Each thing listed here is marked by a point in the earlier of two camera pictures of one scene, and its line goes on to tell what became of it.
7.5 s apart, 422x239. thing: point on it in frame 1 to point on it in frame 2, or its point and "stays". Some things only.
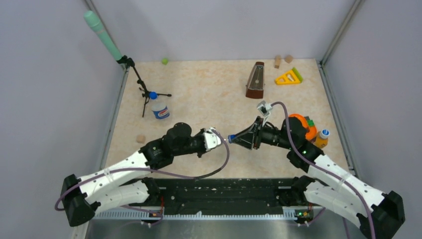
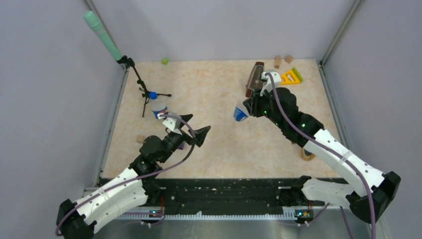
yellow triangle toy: x=292 y=77 stays
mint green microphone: x=97 y=26 stays
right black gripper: x=248 y=140 to x=253 y=103
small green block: x=164 y=60 stays
